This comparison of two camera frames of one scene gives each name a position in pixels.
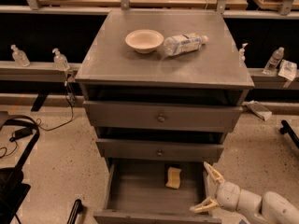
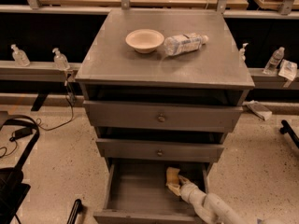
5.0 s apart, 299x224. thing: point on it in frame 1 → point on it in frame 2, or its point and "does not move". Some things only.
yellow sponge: [174, 177] does not move
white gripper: [228, 195] → [188, 190]
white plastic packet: [288, 69] does not move
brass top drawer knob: [161, 119] does not move
